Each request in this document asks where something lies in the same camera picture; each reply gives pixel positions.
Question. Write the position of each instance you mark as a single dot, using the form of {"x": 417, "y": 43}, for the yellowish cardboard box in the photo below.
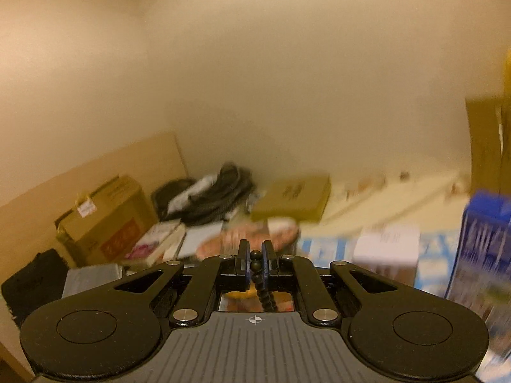
{"x": 487, "y": 147}

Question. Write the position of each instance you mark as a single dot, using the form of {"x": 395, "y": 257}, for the grey box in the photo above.
{"x": 92, "y": 277}

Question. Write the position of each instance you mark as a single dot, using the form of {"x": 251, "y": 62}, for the pink patterned object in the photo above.
{"x": 239, "y": 233}

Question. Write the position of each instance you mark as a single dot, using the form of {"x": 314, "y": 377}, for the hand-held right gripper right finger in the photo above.
{"x": 268, "y": 265}

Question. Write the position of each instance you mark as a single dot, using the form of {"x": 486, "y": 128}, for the black bag pile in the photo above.
{"x": 215, "y": 195}

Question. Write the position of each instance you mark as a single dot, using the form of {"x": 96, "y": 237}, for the blue milk carton box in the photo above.
{"x": 483, "y": 247}

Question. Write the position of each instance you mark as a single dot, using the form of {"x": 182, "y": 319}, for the black cloth bag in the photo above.
{"x": 32, "y": 283}

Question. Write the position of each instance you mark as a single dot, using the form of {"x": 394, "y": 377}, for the brown red label cardboard box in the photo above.
{"x": 107, "y": 219}

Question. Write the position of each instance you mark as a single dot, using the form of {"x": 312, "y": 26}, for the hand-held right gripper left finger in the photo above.
{"x": 244, "y": 265}

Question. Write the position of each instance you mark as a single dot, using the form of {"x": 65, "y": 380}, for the flat olive cardboard box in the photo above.
{"x": 291, "y": 197}

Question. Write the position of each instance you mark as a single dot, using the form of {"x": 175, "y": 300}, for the light wooden boards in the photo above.
{"x": 379, "y": 195}

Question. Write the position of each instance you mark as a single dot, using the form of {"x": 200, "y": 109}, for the small white carton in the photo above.
{"x": 387, "y": 245}

